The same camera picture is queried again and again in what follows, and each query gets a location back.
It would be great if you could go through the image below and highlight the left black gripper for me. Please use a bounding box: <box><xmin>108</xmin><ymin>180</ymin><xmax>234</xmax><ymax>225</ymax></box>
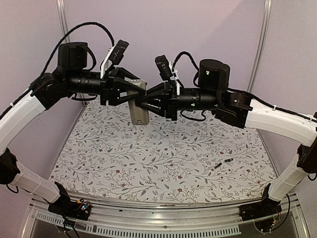
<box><xmin>65</xmin><ymin>65</ymin><xmax>147</xmax><ymax>105</ymax></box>

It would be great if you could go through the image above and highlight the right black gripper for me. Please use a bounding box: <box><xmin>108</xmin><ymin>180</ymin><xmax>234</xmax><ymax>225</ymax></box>
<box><xmin>135</xmin><ymin>79</ymin><xmax>219</xmax><ymax>120</ymax></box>

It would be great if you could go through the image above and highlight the white grey remote control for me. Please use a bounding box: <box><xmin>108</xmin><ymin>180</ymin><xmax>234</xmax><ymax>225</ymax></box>
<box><xmin>124</xmin><ymin>77</ymin><xmax>150</xmax><ymax>125</ymax></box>

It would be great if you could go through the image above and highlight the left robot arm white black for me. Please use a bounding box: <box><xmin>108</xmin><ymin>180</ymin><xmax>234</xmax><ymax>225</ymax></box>
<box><xmin>0</xmin><ymin>40</ymin><xmax>146</xmax><ymax>215</ymax></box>

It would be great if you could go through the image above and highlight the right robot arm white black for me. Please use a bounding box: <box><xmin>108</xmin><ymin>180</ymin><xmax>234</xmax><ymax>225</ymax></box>
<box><xmin>136</xmin><ymin>59</ymin><xmax>317</xmax><ymax>216</ymax></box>

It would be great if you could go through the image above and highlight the floral patterned table mat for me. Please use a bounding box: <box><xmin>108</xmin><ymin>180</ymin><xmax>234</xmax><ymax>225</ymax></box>
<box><xmin>50</xmin><ymin>101</ymin><xmax>276</xmax><ymax>203</ymax></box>

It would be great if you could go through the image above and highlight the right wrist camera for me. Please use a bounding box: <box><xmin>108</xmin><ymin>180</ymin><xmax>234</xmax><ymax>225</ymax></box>
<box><xmin>155</xmin><ymin>55</ymin><xmax>173</xmax><ymax>81</ymax></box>

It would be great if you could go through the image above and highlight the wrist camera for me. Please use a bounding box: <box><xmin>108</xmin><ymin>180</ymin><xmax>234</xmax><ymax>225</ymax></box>
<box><xmin>109</xmin><ymin>40</ymin><xmax>129</xmax><ymax>65</ymax></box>
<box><xmin>155</xmin><ymin>55</ymin><xmax>173</xmax><ymax>81</ymax></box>

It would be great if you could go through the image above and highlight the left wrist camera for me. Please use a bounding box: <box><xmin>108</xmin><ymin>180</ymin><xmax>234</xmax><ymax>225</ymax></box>
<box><xmin>109</xmin><ymin>40</ymin><xmax>129</xmax><ymax>65</ymax></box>

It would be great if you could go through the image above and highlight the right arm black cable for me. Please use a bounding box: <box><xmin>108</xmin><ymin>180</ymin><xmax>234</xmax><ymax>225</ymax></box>
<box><xmin>172</xmin><ymin>51</ymin><xmax>317</xmax><ymax>122</ymax></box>

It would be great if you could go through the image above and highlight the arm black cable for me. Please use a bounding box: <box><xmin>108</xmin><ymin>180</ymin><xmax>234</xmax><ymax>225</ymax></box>
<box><xmin>7</xmin><ymin>22</ymin><xmax>116</xmax><ymax>107</ymax></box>
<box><xmin>172</xmin><ymin>51</ymin><xmax>317</xmax><ymax>122</ymax></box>

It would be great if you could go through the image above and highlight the left aluminium frame post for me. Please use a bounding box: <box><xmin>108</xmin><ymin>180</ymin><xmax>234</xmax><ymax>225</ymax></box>
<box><xmin>56</xmin><ymin>0</ymin><xmax>87</xmax><ymax>107</ymax></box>

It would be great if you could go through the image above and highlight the aluminium frame post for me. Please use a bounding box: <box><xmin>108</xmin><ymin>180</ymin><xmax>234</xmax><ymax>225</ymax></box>
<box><xmin>56</xmin><ymin>0</ymin><xmax>87</xmax><ymax>107</ymax></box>
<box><xmin>247</xmin><ymin>0</ymin><xmax>272</xmax><ymax>93</ymax></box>

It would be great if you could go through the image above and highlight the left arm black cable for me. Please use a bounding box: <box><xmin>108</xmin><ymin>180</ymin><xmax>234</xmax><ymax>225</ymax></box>
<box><xmin>7</xmin><ymin>22</ymin><xmax>116</xmax><ymax>107</ymax></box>

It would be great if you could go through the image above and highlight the aluminium front rail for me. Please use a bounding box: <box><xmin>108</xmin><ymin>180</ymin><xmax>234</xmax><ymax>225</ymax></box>
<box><xmin>21</xmin><ymin>192</ymin><xmax>310</xmax><ymax>238</ymax></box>

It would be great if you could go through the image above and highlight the right aluminium frame post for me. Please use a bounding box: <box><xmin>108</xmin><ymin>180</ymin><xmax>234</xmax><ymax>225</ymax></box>
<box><xmin>247</xmin><ymin>0</ymin><xmax>272</xmax><ymax>93</ymax></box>

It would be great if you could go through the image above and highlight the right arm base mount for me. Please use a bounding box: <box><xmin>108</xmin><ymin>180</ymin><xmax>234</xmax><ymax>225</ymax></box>
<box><xmin>239</xmin><ymin>198</ymin><xmax>282</xmax><ymax>221</ymax></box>

